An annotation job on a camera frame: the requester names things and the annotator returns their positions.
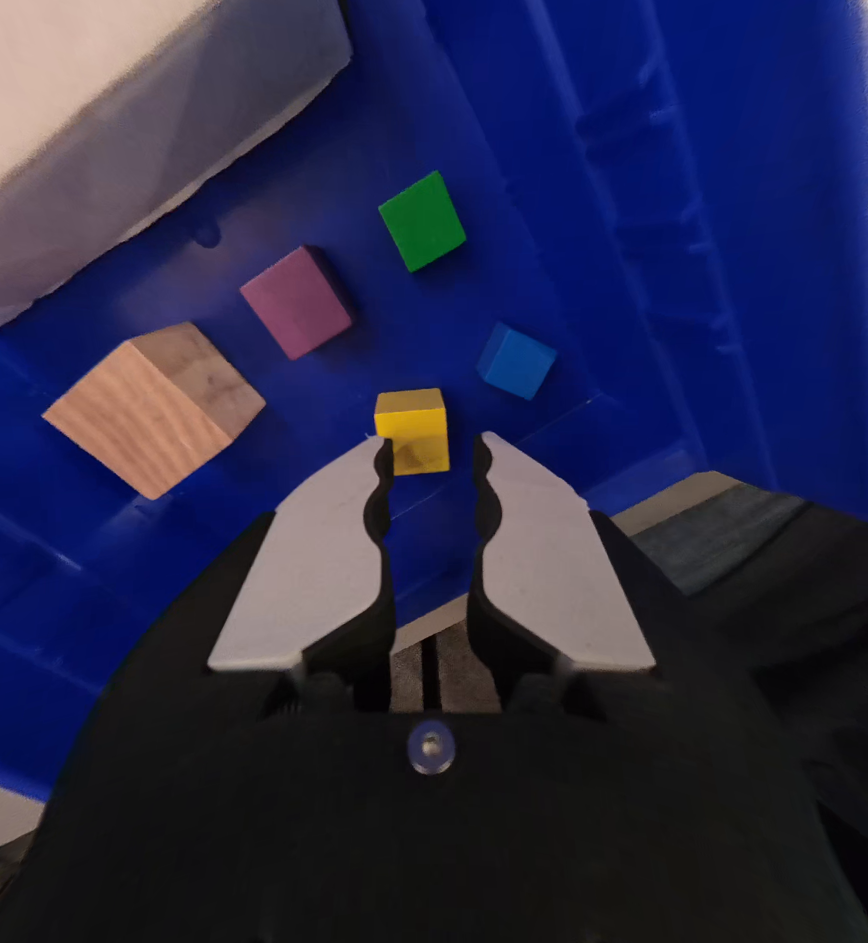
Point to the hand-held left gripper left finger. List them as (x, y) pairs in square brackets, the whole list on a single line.
[(308, 582)]

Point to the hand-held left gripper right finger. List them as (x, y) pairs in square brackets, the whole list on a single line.
[(559, 582)]

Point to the yellow wooden cube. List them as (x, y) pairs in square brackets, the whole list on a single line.
[(411, 420)]

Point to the small blue wooden cube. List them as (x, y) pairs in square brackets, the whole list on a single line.
[(515, 361)]

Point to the blue plastic bin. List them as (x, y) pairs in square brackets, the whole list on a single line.
[(625, 184)]

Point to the white cardboard box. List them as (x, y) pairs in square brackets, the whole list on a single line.
[(109, 132)]

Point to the large natural wooden cube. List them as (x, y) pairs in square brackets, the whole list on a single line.
[(146, 420)]

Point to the person's dark clothing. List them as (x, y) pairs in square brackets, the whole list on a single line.
[(831, 589)]

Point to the purple wooden cube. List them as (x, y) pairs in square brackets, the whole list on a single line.
[(297, 302)]

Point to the green wooden cube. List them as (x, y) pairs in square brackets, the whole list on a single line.
[(423, 221)]

